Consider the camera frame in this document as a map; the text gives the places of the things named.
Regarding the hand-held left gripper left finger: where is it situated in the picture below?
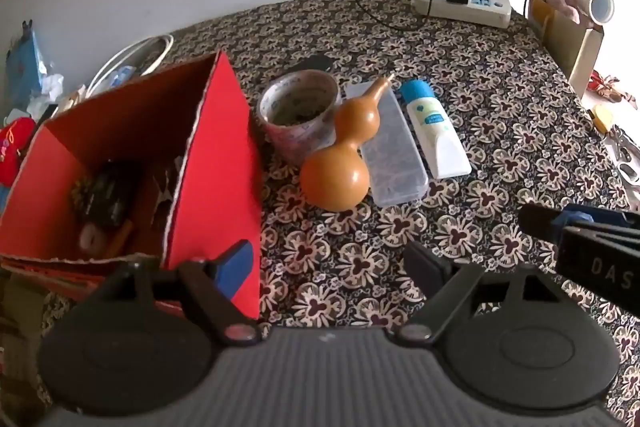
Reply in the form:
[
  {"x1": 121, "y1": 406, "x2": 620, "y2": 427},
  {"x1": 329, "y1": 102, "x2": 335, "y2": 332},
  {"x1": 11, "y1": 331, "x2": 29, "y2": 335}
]
[{"x1": 102, "y1": 238, "x2": 263, "y2": 348}]

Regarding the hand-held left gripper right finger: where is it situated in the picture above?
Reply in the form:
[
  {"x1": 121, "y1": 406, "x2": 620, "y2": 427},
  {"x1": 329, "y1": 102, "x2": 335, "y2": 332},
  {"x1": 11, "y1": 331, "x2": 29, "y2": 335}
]
[{"x1": 397, "y1": 241, "x2": 561, "y2": 348}]

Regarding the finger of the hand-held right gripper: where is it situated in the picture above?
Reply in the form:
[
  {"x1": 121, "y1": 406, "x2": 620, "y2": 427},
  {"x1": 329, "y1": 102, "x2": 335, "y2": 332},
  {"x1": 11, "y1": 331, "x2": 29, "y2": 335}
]
[{"x1": 517, "y1": 203, "x2": 640, "y2": 253}]

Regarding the red cardboard box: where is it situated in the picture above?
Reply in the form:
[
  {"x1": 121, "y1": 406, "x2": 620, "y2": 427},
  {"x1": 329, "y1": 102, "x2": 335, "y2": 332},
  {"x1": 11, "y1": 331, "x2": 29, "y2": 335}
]
[{"x1": 0, "y1": 50, "x2": 264, "y2": 323}]

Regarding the clear plastic case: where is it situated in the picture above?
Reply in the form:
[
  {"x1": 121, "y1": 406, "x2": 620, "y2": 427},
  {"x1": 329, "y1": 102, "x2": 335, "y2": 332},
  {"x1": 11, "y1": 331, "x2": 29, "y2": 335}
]
[{"x1": 344, "y1": 79, "x2": 429, "y2": 208}]

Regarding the orange bottle gourd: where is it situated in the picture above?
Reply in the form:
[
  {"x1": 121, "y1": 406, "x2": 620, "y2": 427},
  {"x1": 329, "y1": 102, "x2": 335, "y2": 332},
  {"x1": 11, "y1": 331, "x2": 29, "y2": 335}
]
[{"x1": 299, "y1": 76, "x2": 396, "y2": 211}]

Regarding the white tube with blue cap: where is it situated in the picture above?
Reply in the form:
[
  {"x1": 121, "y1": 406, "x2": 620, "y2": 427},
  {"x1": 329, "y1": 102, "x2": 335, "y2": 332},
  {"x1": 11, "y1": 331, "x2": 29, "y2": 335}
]
[{"x1": 398, "y1": 79, "x2": 473, "y2": 180}]

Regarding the patterned tape roll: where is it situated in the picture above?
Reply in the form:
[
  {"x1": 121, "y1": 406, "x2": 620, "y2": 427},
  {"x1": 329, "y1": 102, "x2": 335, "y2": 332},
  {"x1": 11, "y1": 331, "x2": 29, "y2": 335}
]
[{"x1": 257, "y1": 69, "x2": 342, "y2": 166}]

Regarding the metal clipper tool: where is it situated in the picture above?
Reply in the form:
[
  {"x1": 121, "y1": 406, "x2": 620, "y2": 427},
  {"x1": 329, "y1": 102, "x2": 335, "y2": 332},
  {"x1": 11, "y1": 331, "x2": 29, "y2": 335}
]
[{"x1": 151, "y1": 154, "x2": 185, "y2": 215}]

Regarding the silver metal tool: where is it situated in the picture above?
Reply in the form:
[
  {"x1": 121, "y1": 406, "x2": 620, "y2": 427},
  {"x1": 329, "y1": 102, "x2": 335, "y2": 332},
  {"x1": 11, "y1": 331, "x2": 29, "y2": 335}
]
[{"x1": 602, "y1": 124, "x2": 640, "y2": 186}]

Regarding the orange stick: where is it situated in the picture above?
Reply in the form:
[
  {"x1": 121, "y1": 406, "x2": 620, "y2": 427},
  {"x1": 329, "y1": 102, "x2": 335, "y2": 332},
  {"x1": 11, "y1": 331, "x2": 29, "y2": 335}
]
[{"x1": 107, "y1": 219, "x2": 136, "y2": 258}]

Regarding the brown floral patterned cloth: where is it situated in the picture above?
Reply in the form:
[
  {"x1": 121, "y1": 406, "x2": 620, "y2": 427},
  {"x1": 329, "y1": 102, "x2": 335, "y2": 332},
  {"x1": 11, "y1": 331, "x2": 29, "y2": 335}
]
[{"x1": 40, "y1": 0, "x2": 640, "y2": 427}]

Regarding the small yellow object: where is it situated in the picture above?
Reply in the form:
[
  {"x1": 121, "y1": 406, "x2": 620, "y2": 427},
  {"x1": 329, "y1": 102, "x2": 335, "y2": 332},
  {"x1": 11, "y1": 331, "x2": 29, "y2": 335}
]
[{"x1": 592, "y1": 104, "x2": 616, "y2": 134}]

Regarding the pale round object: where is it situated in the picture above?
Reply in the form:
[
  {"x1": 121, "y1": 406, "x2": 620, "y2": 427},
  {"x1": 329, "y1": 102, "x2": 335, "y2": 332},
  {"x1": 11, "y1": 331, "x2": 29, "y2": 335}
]
[{"x1": 80, "y1": 227, "x2": 104, "y2": 254}]

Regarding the red patterned fabric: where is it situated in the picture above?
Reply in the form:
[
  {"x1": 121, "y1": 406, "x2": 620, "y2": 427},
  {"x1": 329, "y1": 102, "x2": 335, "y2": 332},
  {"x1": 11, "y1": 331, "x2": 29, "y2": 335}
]
[{"x1": 587, "y1": 69, "x2": 640, "y2": 110}]

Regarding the small brown cardboard box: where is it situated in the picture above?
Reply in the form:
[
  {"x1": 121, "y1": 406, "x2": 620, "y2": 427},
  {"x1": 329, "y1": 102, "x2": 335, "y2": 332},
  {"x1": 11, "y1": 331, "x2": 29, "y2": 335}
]
[{"x1": 527, "y1": 0, "x2": 606, "y2": 100}]

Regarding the black flat object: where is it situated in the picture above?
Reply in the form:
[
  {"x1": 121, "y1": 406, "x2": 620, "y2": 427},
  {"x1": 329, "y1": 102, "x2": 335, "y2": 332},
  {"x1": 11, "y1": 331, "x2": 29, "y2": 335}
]
[{"x1": 292, "y1": 55, "x2": 333, "y2": 72}]

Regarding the white power strip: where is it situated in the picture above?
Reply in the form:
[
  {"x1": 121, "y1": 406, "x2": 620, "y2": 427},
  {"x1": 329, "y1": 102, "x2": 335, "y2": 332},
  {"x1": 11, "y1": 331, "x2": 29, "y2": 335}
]
[{"x1": 413, "y1": 0, "x2": 513, "y2": 29}]

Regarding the red plush toy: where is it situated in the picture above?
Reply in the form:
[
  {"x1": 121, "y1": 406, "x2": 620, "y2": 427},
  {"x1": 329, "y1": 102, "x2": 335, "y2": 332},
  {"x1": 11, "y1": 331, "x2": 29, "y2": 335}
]
[{"x1": 0, "y1": 117, "x2": 38, "y2": 185}]

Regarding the white plastic bag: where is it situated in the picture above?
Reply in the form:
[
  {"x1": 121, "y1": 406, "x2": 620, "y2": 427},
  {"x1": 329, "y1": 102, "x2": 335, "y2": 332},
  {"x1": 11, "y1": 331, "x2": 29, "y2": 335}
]
[{"x1": 27, "y1": 74, "x2": 66, "y2": 115}]

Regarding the blue plastic packet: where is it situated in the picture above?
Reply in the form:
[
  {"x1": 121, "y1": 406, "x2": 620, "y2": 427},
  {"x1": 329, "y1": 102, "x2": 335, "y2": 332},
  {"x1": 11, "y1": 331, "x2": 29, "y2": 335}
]
[{"x1": 5, "y1": 21, "x2": 51, "y2": 108}]

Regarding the white coiled cable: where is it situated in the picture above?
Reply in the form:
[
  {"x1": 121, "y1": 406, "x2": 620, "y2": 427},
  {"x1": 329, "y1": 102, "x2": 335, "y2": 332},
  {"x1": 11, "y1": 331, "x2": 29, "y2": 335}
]
[{"x1": 85, "y1": 34, "x2": 175, "y2": 100}]

